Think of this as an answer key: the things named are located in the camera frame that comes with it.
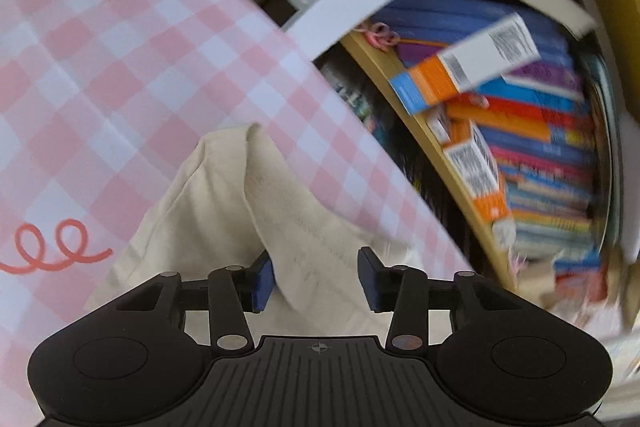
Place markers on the cream printed t-shirt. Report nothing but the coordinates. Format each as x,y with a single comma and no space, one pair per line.
225,207

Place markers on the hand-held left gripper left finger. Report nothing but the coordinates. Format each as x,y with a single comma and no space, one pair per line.
262,282

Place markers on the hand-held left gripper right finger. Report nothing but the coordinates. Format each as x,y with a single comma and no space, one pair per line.
372,282

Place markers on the tall white orange box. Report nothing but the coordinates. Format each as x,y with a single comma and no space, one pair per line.
480,57

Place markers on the row of colourful books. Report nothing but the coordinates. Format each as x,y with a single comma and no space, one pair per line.
545,157

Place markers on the pink checked desk mat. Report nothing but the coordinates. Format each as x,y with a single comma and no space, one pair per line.
125,57

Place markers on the small white orange box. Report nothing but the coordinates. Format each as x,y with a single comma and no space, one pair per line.
477,172

